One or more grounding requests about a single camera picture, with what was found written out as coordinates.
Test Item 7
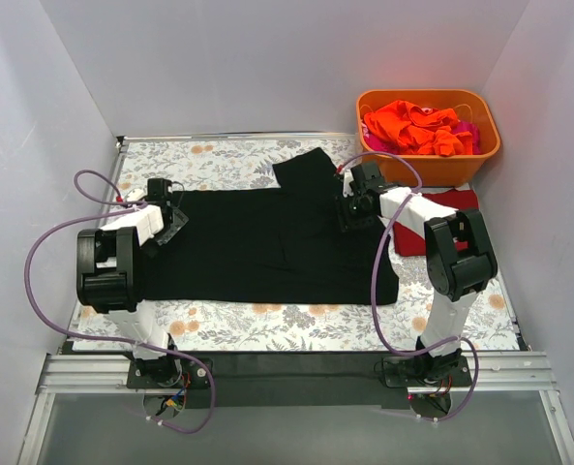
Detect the black t shirt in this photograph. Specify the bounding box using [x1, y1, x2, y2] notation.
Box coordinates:
[142, 148, 399, 305]

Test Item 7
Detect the orange t shirt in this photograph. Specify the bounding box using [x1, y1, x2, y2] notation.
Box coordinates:
[362, 100, 461, 148]

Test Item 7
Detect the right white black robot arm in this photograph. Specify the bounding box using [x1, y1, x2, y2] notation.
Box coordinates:
[336, 162, 498, 387]

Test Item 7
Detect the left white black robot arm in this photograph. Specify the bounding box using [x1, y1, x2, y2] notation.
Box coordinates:
[76, 178, 188, 388]

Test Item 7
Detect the folded dark red t shirt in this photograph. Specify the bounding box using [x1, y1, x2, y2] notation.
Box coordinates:
[393, 189, 479, 257]

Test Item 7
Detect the floral patterned table mat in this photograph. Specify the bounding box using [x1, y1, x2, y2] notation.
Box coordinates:
[71, 138, 523, 353]

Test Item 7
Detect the magenta pink t shirt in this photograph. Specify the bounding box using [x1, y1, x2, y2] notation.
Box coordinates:
[361, 121, 481, 157]

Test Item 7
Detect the orange plastic laundry basket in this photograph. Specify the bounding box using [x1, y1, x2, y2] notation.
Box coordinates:
[356, 89, 500, 187]

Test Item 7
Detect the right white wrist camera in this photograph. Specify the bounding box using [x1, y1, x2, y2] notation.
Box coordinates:
[337, 169, 353, 198]

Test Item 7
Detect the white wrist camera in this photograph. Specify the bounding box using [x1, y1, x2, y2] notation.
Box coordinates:
[337, 169, 353, 198]
[115, 188, 145, 203]

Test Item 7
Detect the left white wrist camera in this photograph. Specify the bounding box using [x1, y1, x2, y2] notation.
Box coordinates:
[115, 188, 145, 203]

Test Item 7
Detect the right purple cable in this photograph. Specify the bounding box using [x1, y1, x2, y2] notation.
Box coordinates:
[334, 151, 480, 423]

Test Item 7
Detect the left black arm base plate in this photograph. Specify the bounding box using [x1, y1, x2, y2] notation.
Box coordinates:
[126, 356, 213, 389]

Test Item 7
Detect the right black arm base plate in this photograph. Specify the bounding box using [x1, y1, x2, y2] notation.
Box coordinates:
[374, 350, 472, 388]

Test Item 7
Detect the aluminium frame rail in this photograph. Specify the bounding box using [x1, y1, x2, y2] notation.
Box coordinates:
[19, 352, 574, 464]

